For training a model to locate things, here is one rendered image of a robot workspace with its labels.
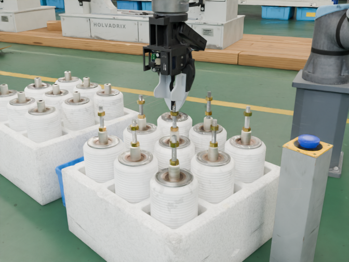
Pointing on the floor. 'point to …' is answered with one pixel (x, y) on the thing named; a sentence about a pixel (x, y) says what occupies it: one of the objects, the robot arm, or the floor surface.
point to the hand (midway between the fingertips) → (175, 104)
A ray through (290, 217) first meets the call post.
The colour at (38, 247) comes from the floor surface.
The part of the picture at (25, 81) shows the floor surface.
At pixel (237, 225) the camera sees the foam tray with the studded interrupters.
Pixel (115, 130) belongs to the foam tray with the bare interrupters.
